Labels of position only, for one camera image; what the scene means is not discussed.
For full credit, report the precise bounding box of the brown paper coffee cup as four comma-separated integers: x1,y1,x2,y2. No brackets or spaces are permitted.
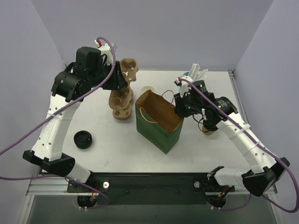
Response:
201,124,218,135

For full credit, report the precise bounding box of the green and brown paper bag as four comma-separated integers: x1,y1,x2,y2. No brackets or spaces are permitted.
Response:
135,90,184,154

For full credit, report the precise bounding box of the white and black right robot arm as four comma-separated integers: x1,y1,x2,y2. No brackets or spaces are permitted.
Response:
174,76,285,197

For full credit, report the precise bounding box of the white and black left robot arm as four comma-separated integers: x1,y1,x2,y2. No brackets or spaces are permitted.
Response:
22,44,128,192

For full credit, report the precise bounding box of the stack of brown paper cups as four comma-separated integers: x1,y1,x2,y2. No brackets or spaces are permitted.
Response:
140,86,156,95

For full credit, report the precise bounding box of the light blue straw holder cup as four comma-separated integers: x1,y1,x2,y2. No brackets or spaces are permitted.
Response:
178,73,193,96

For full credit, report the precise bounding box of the stack of black cup lids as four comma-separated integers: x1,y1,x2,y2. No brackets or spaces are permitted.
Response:
73,130,93,149

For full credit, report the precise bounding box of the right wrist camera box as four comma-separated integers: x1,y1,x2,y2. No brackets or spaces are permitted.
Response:
174,76,193,98

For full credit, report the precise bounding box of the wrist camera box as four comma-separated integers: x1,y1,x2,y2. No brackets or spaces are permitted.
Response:
94,40,113,61
174,76,193,98

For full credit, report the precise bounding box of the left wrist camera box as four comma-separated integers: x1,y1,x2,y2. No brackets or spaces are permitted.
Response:
94,40,113,61

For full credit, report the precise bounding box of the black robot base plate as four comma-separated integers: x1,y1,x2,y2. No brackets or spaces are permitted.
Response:
67,172,234,206

